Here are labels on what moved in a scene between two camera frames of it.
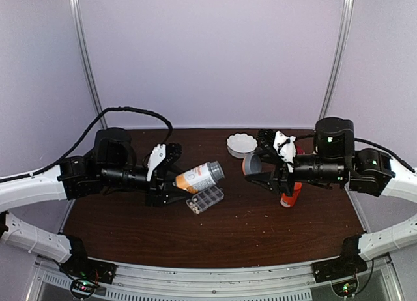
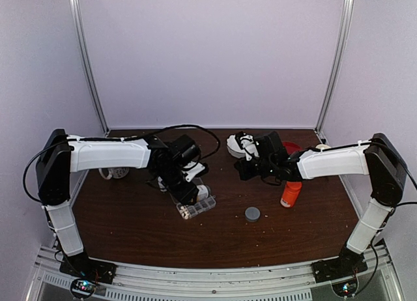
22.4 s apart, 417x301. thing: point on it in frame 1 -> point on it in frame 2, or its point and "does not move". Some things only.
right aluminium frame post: [346, 34] does not move
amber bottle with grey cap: [200, 177] -> [202, 192]
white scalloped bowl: [240, 144] does not move
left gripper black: [159, 195] -> [185, 195]
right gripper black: [274, 183] -> [245, 174]
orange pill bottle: [289, 201] does not move
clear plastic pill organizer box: [201, 201] -> [186, 211]
